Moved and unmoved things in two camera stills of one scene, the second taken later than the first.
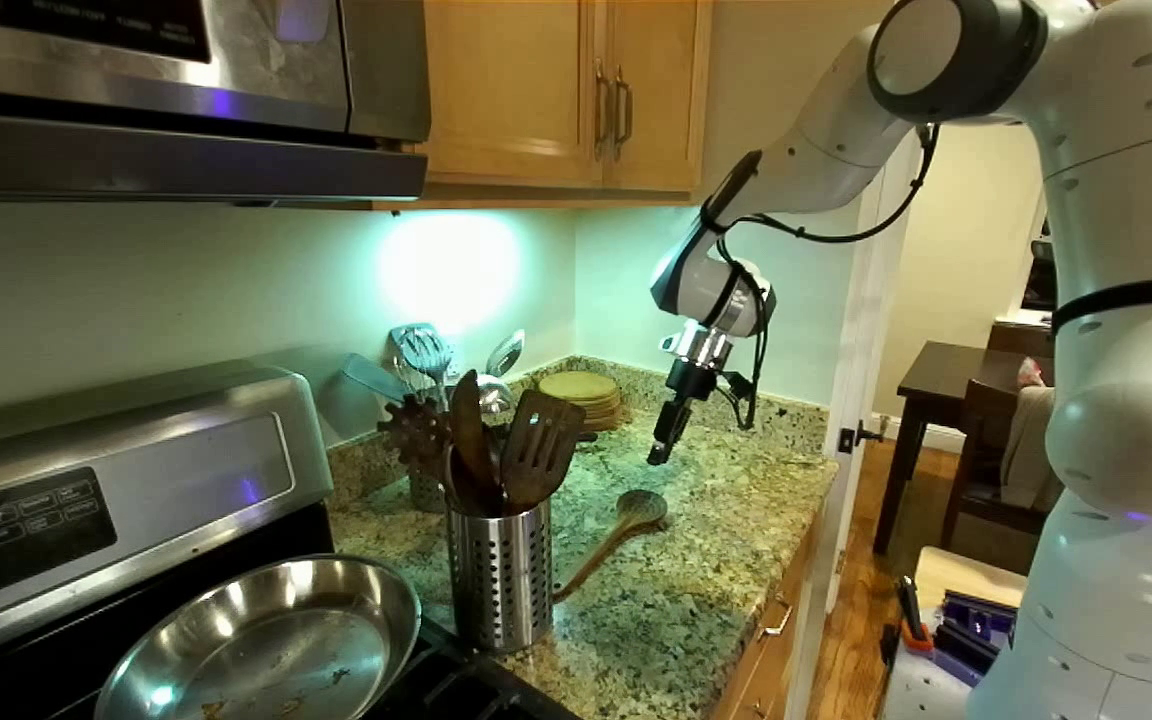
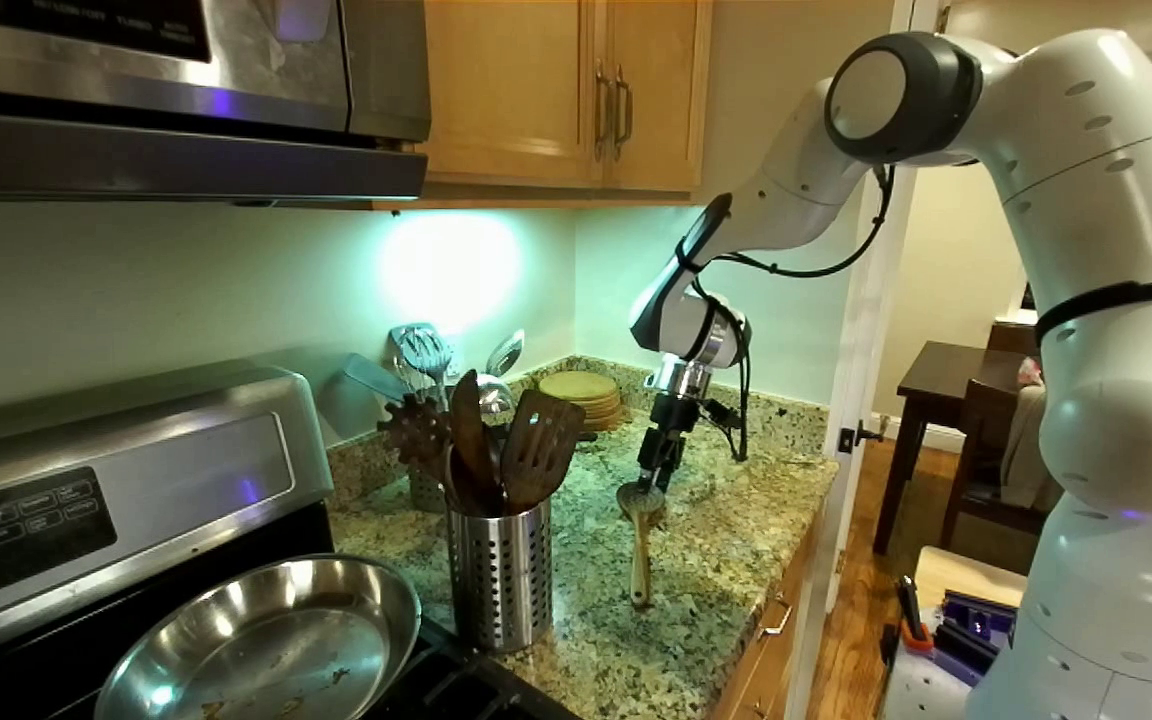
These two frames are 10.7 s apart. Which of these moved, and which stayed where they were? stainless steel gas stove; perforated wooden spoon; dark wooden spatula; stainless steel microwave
Moved: perforated wooden spoon
Stayed: stainless steel microwave; stainless steel gas stove; dark wooden spatula
